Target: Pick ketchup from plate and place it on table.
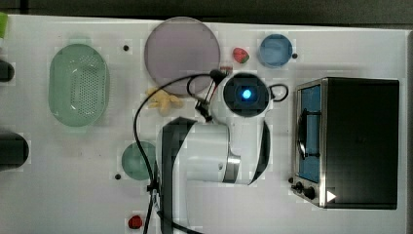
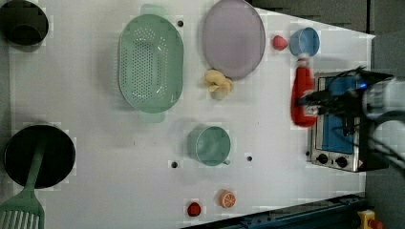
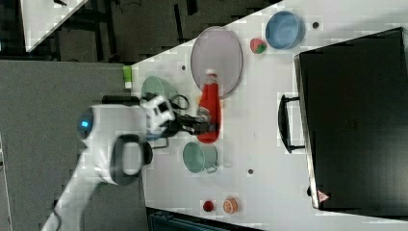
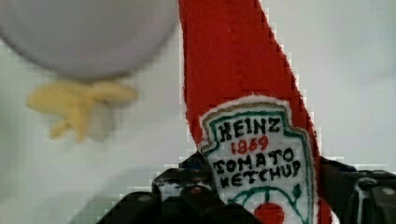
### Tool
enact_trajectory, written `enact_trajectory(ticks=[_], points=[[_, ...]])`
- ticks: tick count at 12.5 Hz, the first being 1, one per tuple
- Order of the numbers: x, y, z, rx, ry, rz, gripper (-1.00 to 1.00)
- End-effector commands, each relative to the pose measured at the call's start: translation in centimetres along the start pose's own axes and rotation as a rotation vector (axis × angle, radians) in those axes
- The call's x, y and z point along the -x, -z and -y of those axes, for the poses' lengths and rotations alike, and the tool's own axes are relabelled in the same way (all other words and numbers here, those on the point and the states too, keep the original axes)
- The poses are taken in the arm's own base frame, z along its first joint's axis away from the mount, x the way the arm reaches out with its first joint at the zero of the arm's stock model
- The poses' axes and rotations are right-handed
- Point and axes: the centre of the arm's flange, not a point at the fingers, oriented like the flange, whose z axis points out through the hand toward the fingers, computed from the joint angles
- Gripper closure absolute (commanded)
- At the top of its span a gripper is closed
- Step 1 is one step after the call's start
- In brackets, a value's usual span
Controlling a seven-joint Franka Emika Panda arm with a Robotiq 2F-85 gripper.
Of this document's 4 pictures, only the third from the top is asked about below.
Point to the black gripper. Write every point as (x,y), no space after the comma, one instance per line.
(172,127)

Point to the red ketchup bottle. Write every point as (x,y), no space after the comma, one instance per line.
(210,103)

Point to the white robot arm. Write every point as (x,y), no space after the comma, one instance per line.
(117,147)

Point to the grey round plate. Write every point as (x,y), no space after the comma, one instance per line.
(219,50)

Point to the green mug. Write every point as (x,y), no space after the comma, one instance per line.
(199,157)

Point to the black pot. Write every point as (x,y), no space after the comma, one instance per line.
(147,153)

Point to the small red toy fruit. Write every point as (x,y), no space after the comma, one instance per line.
(208,206)

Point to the green bottle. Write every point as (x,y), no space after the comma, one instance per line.
(127,76)

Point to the orange slice toy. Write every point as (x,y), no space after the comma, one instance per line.
(230,205)

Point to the red strawberry toy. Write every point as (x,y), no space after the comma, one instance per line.
(258,46)

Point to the blue bowl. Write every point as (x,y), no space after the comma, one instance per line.
(285,30)

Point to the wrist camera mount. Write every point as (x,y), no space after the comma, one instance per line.
(158,111)

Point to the blue metal rail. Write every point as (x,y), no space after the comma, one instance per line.
(167,221)

